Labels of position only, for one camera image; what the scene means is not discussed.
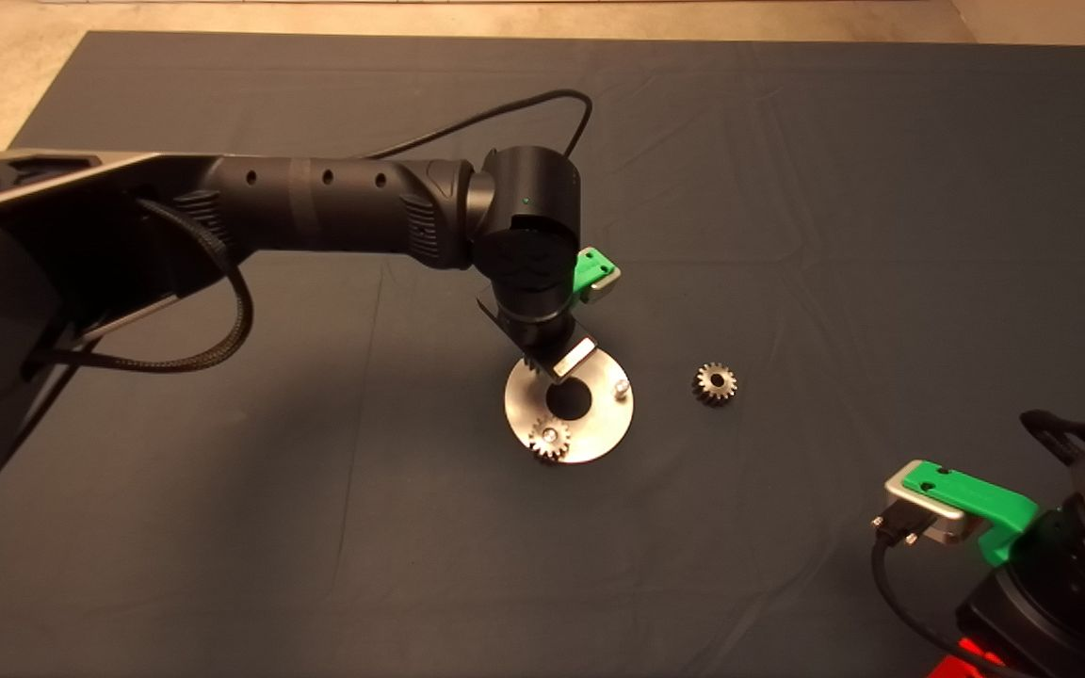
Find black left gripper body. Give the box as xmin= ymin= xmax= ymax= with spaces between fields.
xmin=477 ymin=298 xmax=598 ymax=382

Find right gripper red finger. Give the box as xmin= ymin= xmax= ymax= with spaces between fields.
xmin=929 ymin=640 xmax=1010 ymax=678

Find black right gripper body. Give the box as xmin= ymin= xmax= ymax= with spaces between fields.
xmin=957 ymin=570 xmax=1085 ymax=678

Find round metal carrier plate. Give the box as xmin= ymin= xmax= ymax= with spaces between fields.
xmin=504 ymin=350 xmax=636 ymax=465

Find dark grey table cloth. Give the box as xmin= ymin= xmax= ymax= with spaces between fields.
xmin=0 ymin=30 xmax=1085 ymax=678

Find green left camera mount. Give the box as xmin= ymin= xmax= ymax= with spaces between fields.
xmin=573 ymin=247 xmax=621 ymax=298

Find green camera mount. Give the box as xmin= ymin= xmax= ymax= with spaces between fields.
xmin=573 ymin=247 xmax=621 ymax=298
xmin=910 ymin=460 xmax=1040 ymax=568

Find green right camera mount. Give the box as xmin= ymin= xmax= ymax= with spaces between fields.
xmin=910 ymin=460 xmax=1040 ymax=568

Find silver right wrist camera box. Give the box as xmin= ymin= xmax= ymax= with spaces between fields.
xmin=884 ymin=466 xmax=977 ymax=547

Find black braided right arm hose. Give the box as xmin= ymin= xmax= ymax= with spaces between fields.
xmin=1021 ymin=410 xmax=1085 ymax=462

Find black braided arm hose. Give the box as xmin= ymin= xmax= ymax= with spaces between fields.
xmin=1021 ymin=410 xmax=1085 ymax=462
xmin=24 ymin=198 xmax=254 ymax=375

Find black braided left arm hose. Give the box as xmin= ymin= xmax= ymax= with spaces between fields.
xmin=24 ymin=198 xmax=254 ymax=375

